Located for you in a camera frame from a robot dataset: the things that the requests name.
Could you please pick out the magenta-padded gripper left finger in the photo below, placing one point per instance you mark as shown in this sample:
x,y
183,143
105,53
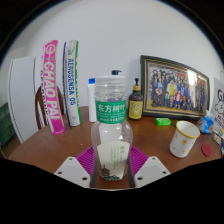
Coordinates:
x,y
75,170

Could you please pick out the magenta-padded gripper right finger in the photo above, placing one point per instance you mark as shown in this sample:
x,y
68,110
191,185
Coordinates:
x,y
148,170

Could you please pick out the clear green-labelled drink bottle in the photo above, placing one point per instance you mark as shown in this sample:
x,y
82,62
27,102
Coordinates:
x,y
111,116

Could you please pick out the white mug with yellow rim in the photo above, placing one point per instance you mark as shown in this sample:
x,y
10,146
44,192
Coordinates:
x,y
183,140

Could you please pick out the flat round red coaster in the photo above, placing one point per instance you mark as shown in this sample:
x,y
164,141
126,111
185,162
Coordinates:
x,y
206,150

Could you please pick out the brown bottle with yellow label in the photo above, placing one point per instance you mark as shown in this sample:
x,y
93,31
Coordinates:
x,y
135,103

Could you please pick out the brown wooden chair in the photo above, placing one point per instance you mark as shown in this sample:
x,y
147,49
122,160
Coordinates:
x,y
41,106

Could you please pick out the white bottle with blue cap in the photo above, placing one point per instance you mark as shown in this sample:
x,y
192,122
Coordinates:
x,y
91,100

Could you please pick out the blue tissue pack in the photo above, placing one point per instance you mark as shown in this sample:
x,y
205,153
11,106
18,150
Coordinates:
x,y
206,123

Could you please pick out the pink shuttlecock tube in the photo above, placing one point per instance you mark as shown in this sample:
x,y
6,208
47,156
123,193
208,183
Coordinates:
x,y
53,90

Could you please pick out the green plastic crate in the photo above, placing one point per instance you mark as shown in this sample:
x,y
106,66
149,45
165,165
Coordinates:
x,y
4,123

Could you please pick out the framed group photo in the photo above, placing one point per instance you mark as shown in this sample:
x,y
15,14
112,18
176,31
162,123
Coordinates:
x,y
175,88

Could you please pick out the white green shuttlecock tube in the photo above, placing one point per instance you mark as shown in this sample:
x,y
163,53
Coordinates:
x,y
71,83

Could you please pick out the white leaning board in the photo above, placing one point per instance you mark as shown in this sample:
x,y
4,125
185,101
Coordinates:
x,y
21,96

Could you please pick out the white paper gift bag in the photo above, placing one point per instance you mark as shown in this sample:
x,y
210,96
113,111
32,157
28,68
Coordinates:
x,y
218,100

